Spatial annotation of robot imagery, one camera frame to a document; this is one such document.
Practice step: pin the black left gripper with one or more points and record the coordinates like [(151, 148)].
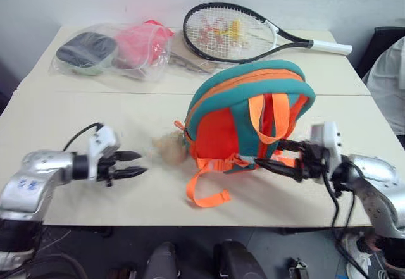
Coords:
[(107, 169)]

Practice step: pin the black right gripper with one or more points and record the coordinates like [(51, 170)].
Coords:
[(314, 162)]

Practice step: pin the orange and teal backpack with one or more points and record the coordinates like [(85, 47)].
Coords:
[(221, 127)]

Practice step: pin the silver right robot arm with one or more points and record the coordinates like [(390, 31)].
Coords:
[(376, 177)]

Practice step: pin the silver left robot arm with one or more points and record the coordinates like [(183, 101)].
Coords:
[(30, 181)]

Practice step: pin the clear plastic bag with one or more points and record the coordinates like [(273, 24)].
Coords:
[(139, 60)]

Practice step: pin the dark rounded shape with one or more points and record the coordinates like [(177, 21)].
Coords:
[(237, 261), (163, 263)]

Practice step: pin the brown flat wooden piece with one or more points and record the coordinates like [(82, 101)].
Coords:
[(190, 64)]

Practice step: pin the black and white tennis racket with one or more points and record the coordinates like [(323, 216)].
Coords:
[(284, 38)]

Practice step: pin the pink red fabric item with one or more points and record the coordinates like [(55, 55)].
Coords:
[(136, 43)]

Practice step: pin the white sneaker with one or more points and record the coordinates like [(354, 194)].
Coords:
[(14, 260), (359, 257)]

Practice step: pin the person in white clothes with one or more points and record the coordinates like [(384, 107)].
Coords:
[(389, 83)]

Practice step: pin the black chair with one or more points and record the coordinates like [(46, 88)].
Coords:
[(379, 41)]

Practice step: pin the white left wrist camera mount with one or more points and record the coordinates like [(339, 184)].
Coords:
[(102, 143)]

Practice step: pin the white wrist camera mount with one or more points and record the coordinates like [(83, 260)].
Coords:
[(330, 140), (102, 143)]

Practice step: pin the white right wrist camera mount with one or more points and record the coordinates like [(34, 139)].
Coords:
[(330, 140)]

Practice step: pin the small metal bracket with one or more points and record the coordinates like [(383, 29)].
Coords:
[(298, 268)]

